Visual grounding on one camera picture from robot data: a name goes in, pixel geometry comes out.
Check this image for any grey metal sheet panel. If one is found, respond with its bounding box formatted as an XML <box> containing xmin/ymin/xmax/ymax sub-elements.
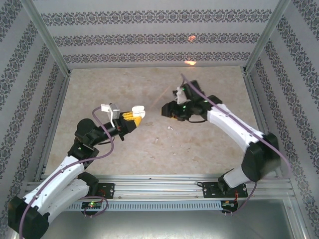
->
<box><xmin>23</xmin><ymin>199</ymin><xmax>306</xmax><ymax>239</ymax></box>

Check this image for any aluminium side rail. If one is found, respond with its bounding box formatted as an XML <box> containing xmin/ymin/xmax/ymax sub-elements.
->
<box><xmin>243</xmin><ymin>69</ymin><xmax>285</xmax><ymax>179</ymax></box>
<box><xmin>34</xmin><ymin>71</ymin><xmax>73</xmax><ymax>181</ymax></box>

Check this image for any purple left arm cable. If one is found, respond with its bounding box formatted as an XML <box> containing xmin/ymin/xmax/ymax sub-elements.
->
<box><xmin>19</xmin><ymin>107</ymin><xmax>116</xmax><ymax>239</ymax></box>

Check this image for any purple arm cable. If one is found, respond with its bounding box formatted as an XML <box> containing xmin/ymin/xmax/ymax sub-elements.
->
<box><xmin>180</xmin><ymin>73</ymin><xmax>293</xmax><ymax>215</ymax></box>
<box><xmin>19</xmin><ymin>107</ymin><xmax>116</xmax><ymax>239</ymax></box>

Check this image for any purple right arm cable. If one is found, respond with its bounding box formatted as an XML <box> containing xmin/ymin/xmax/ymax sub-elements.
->
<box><xmin>180</xmin><ymin>73</ymin><xmax>293</xmax><ymax>215</ymax></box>

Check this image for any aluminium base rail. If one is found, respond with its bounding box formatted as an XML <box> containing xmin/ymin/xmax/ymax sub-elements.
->
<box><xmin>24</xmin><ymin>174</ymin><xmax>294</xmax><ymax>201</ymax></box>

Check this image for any slotted grey cable duct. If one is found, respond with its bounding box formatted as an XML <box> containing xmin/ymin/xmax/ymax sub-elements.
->
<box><xmin>67</xmin><ymin>200</ymin><xmax>239</xmax><ymax>212</ymax></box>

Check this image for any aluminium frame post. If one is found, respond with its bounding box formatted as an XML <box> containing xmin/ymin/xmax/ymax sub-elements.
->
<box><xmin>19</xmin><ymin>0</ymin><xmax>72</xmax><ymax>75</ymax></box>
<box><xmin>244</xmin><ymin>0</ymin><xmax>293</xmax><ymax>75</ymax></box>

